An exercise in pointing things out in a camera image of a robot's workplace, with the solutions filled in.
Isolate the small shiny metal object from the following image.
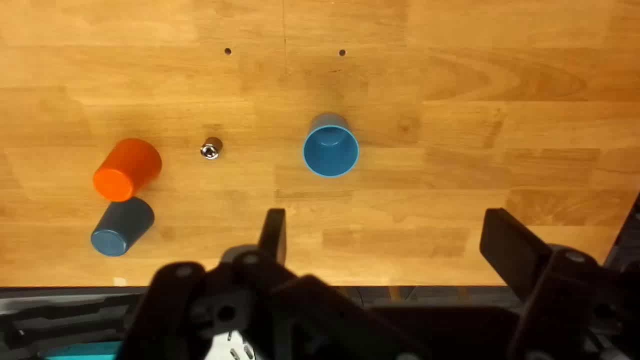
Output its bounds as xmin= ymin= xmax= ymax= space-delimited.
xmin=198 ymin=137 xmax=223 ymax=163

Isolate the dark blue plastic cup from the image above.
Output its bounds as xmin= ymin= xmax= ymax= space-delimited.
xmin=87 ymin=197 xmax=155 ymax=259

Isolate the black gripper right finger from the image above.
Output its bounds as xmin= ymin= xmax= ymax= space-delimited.
xmin=477 ymin=206 xmax=555 ymax=305

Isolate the teal plastic item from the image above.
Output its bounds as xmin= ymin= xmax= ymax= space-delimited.
xmin=43 ymin=340 xmax=123 ymax=360

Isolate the light blue plastic cup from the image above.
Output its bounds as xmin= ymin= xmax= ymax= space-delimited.
xmin=301 ymin=113 xmax=362 ymax=180

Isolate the orange plastic cup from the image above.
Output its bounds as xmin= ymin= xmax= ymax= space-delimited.
xmin=92 ymin=137 xmax=164 ymax=205

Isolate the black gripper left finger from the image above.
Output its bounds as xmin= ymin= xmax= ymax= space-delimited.
xmin=255 ymin=206 xmax=289 ymax=266

